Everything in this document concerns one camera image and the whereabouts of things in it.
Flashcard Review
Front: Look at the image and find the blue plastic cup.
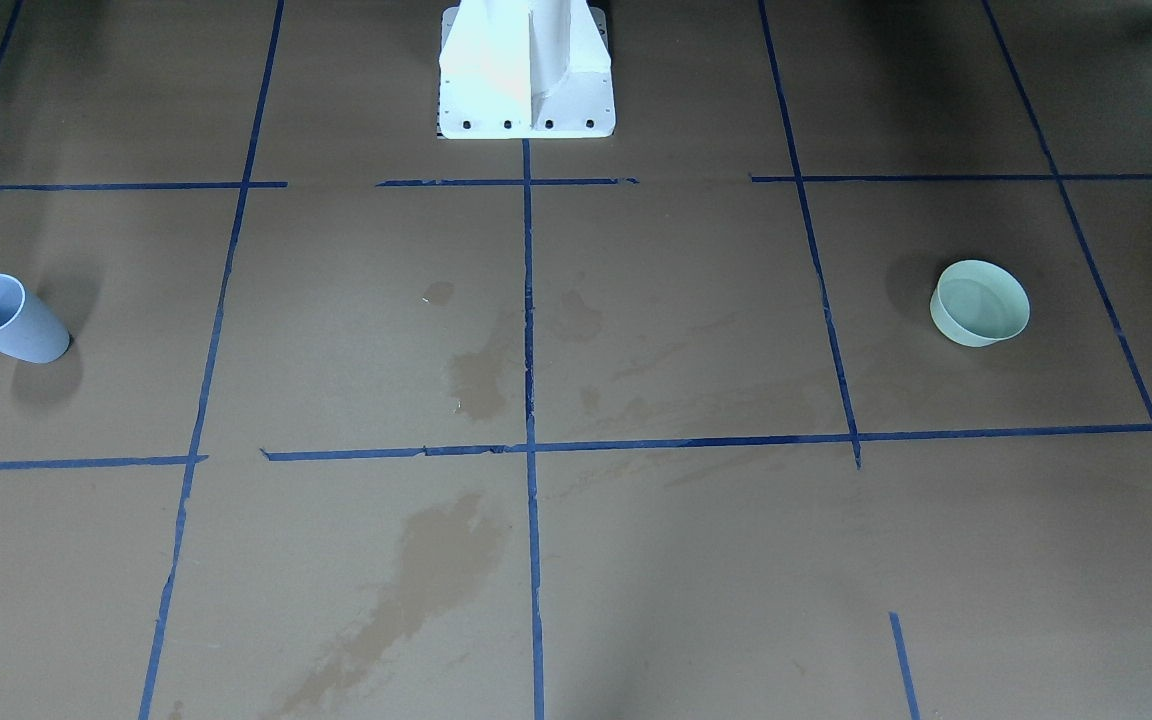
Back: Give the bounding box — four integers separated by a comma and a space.
0, 273, 70, 364

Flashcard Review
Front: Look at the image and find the light green bowl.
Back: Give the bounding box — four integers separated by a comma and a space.
929, 259, 1030, 348

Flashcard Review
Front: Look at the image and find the white mounting post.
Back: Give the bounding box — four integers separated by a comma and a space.
435, 1, 617, 141

